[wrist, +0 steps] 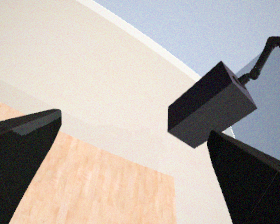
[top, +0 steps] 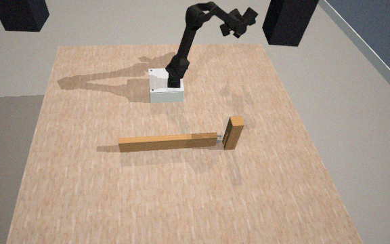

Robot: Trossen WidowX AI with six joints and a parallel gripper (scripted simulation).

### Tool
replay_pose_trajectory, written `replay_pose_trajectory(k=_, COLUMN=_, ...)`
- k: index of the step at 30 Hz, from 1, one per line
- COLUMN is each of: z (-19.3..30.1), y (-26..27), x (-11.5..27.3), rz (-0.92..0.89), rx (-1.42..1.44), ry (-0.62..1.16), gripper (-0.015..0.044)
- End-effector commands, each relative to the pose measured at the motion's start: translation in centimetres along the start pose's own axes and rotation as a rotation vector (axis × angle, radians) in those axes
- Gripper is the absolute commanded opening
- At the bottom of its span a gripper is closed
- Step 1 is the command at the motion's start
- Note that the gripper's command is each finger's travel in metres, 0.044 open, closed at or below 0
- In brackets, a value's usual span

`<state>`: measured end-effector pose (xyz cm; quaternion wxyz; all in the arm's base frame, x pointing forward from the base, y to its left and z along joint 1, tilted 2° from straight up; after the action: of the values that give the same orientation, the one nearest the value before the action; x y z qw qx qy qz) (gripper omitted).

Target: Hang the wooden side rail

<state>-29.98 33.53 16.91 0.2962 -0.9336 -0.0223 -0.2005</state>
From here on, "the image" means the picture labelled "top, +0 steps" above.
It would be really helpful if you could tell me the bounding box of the light wooden board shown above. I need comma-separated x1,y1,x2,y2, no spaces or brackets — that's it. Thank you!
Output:
118,132,222,153

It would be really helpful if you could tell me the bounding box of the wooden post with slot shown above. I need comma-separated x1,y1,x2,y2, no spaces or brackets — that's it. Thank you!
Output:
222,116,244,150

